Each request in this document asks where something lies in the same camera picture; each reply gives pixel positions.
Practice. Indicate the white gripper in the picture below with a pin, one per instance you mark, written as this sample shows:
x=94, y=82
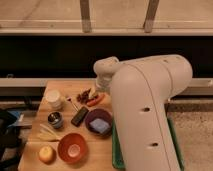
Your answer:
x=102, y=85

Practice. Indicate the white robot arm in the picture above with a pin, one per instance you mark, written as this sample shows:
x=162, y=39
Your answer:
x=139, y=89

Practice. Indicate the white paper cup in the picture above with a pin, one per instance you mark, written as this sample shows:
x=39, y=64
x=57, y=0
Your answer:
x=53, y=98

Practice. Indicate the small metal cup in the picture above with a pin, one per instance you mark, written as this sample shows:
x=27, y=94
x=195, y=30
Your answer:
x=55, y=120

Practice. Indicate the dark purple bowl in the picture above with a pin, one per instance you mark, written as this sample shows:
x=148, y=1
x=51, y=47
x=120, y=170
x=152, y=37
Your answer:
x=98, y=113

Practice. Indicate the black rectangular remote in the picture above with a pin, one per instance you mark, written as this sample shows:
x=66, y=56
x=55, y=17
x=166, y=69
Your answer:
x=79, y=116

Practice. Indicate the small spoon with red tip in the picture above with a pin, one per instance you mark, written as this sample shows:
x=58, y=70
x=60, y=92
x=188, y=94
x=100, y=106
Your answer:
x=72, y=103

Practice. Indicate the blue sponge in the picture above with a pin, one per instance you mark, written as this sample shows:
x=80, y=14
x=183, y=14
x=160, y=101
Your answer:
x=99, y=125

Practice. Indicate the orange red bowl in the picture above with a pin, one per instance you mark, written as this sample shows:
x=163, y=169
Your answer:
x=72, y=148

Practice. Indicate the green plastic tray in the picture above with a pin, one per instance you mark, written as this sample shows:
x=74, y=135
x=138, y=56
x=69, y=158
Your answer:
x=117, y=158

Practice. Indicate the yellow apple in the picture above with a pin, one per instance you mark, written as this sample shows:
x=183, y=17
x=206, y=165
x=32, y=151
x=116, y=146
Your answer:
x=46, y=154

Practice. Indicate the black chair with blue item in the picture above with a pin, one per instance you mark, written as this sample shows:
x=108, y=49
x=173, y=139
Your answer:
x=9, y=136

